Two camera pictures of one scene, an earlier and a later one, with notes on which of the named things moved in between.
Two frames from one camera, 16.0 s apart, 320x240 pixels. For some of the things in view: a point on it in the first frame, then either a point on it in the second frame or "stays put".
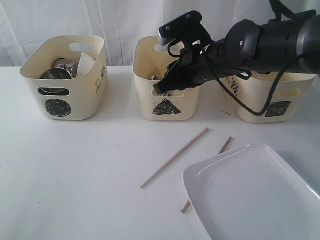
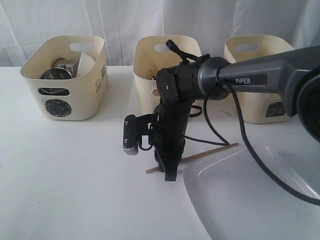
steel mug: x=57 y=73 stays put
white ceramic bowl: x=86 y=64 stays put
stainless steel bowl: x=54 y=91 stays put
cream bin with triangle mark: x=149 y=67 stays put
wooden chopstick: x=225 y=146 -> x=157 y=168
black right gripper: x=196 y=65 -> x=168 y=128
